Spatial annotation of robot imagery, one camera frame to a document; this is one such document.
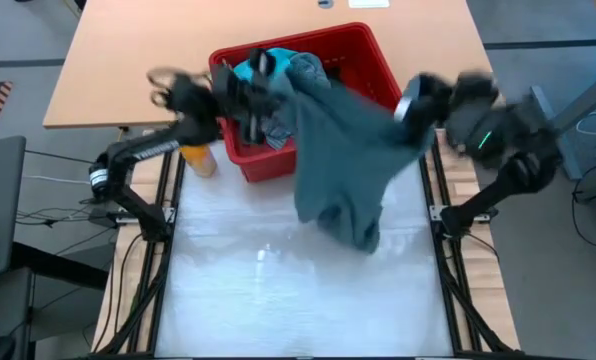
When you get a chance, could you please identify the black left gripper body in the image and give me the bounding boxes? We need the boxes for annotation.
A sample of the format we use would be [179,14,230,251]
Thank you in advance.
[210,62,264,126]

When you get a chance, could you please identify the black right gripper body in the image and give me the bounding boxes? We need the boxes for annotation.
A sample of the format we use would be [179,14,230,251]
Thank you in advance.
[392,72,454,151]

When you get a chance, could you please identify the turquoise garment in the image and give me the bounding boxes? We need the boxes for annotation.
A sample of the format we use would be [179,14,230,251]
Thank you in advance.
[231,47,299,86]

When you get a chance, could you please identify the grey-green trousers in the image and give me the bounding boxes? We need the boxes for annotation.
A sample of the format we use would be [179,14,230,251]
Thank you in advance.
[283,52,437,255]

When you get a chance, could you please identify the red plastic laundry bin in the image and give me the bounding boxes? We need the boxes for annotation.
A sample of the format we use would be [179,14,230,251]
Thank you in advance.
[208,21,404,184]

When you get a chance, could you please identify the blue grey striped garment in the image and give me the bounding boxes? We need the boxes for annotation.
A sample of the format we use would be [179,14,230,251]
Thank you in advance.
[262,52,332,151]

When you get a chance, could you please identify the orange spray bottle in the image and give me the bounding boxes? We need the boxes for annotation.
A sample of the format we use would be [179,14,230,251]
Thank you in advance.
[179,143,218,179]

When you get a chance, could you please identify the large tan wooden desk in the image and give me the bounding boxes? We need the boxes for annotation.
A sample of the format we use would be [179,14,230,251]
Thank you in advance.
[42,0,508,130]

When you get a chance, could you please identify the grey metal table leg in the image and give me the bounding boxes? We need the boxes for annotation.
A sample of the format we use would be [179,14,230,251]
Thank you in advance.
[529,63,596,182]

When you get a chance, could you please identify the silver aluminium rail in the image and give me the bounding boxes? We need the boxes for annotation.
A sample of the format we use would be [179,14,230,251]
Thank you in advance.
[429,203,494,224]
[111,206,178,225]

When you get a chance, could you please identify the black aluminium table frame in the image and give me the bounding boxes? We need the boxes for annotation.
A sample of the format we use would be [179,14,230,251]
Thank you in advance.
[90,128,517,360]

